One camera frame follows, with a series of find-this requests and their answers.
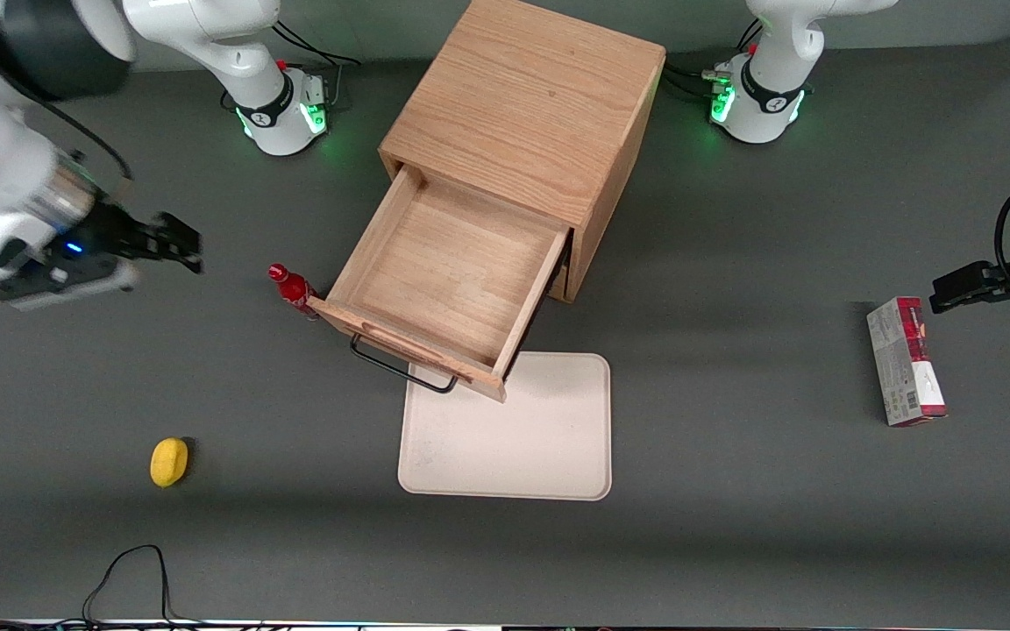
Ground black arm base cables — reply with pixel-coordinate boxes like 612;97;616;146
661;18;765;104
220;19;362;113

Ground black metal drawer handle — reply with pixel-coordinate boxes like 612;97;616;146
348;334;461;395

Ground oak wooden drawer cabinet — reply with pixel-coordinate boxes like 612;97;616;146
378;0;668;304

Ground yellow lemon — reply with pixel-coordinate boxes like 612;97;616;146
150;437;190;488

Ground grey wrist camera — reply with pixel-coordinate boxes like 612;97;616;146
0;256;141;313

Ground red soda bottle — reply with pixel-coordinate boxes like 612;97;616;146
268;263;322;322

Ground beige rectangular tray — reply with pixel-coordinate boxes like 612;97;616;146
397;351;613;502

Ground red and grey carton box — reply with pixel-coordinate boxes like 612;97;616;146
866;296;949;428

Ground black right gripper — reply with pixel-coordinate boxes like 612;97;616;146
56;200;205;275

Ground thin black table cable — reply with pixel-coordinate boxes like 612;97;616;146
0;544;217;631

